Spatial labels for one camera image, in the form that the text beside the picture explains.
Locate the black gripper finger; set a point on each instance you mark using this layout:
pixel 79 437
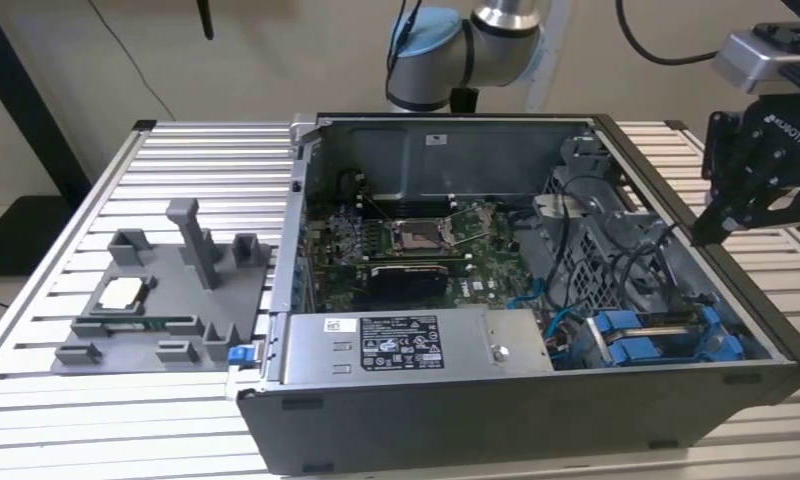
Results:
pixel 793 207
pixel 719 165

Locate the black RAM slot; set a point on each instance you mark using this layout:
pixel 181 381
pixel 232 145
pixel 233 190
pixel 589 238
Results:
pixel 420 260
pixel 420 253
pixel 406 205
pixel 406 198

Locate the metal drive cage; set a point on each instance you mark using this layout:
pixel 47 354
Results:
pixel 586 270

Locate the green motherboard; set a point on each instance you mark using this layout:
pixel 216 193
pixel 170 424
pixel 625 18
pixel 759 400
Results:
pixel 480 265

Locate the CPU socket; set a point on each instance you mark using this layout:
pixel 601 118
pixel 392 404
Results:
pixel 418 236

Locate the silver power supply box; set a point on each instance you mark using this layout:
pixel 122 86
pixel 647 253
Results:
pixel 506 340

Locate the black graphics card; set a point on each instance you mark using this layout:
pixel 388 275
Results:
pixel 406 280

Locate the black PC case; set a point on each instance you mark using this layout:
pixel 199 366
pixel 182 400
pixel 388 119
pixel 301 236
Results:
pixel 440 430

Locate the blue case latch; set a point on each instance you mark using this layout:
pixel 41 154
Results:
pixel 238 356

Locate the grey parts rack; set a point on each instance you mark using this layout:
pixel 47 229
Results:
pixel 173 280

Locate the green RAM stick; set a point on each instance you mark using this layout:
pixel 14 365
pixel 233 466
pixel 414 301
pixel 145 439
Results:
pixel 153 326

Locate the silver CPU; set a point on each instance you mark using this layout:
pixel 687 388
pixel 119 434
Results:
pixel 122 294

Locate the black stand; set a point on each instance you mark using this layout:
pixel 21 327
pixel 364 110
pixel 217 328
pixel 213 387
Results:
pixel 19 90

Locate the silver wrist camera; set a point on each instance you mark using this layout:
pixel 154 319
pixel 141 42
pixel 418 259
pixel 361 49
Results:
pixel 753 60

